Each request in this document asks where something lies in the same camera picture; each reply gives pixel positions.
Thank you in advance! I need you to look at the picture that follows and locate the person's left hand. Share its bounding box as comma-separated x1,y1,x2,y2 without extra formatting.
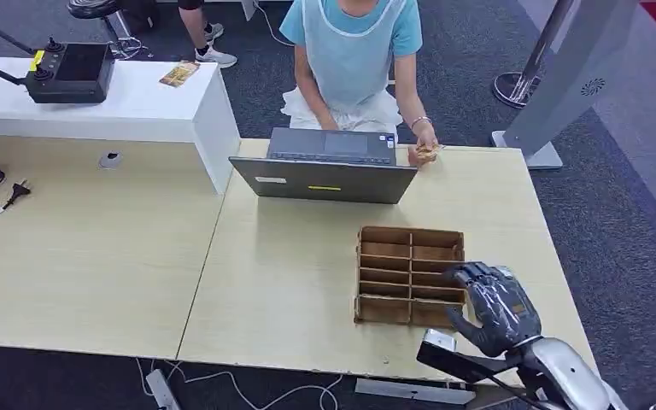
407,123,441,168

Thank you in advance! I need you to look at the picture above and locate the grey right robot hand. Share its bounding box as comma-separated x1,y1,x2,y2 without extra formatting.
443,261,543,359

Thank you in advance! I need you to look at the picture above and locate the grey laptop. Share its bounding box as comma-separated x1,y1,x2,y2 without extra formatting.
228,126,419,205

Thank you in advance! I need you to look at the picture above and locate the person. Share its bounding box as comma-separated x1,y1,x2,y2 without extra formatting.
278,0,443,169
177,0,239,69

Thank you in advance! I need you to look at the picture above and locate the wooden box with dividers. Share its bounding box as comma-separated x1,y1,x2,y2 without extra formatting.
353,225,468,331

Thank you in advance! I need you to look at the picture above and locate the grey metal desk foot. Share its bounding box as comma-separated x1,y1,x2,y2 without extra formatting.
354,378,477,407

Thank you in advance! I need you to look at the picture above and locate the chrome stanchion pole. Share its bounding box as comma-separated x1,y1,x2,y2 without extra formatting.
492,0,577,109

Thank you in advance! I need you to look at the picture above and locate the grey kiosk stand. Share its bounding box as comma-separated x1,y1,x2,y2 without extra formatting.
490,0,641,172

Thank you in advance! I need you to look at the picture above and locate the orange printed card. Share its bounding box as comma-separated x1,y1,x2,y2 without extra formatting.
158,60,202,89

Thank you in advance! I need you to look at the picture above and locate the white raised counter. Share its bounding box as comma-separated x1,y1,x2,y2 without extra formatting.
0,55,242,196

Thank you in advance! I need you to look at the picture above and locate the black remote controller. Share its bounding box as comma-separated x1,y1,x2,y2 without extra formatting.
0,9,116,106

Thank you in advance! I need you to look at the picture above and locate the black stool with chrome base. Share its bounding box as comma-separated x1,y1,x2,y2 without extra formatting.
67,0,149,62

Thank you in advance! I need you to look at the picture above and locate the white power strip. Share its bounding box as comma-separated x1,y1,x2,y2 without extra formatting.
144,368,183,410

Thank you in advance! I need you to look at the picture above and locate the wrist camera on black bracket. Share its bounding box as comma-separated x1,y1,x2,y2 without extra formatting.
416,329,526,387

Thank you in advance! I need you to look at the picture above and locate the white cable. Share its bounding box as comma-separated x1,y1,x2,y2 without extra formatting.
135,358,342,410
252,0,296,48

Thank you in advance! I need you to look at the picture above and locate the round desk cable grommet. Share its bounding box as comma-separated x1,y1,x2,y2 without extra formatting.
97,150,124,170

